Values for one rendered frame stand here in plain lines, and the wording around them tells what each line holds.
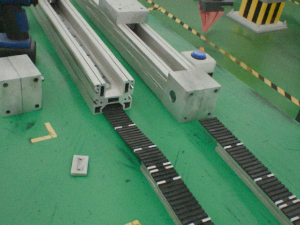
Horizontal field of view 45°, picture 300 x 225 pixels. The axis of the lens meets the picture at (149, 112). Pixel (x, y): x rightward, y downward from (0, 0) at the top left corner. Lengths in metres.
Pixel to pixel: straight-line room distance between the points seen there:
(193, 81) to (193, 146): 0.16
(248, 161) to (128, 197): 0.26
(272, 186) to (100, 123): 0.40
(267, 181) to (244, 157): 0.07
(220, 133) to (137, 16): 0.51
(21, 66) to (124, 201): 0.39
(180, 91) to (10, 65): 0.39
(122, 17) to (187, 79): 0.36
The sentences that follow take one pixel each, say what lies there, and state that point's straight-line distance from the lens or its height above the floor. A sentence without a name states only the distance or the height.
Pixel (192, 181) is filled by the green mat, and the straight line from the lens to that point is 0.74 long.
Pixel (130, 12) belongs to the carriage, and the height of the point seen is 0.90.
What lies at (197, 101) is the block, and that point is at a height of 0.84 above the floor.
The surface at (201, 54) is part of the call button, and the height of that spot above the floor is 0.85.
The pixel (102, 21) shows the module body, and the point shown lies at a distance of 1.27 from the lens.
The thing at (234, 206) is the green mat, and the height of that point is 0.78.
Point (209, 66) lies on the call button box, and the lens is 1.08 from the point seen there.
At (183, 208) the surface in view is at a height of 0.81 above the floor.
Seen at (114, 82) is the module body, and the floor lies 0.83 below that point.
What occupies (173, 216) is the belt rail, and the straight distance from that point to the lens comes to 0.66.
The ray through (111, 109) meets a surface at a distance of 0.87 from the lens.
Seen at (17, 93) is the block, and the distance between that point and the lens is 0.83.
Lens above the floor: 1.29
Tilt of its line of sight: 35 degrees down
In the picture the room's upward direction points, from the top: 10 degrees clockwise
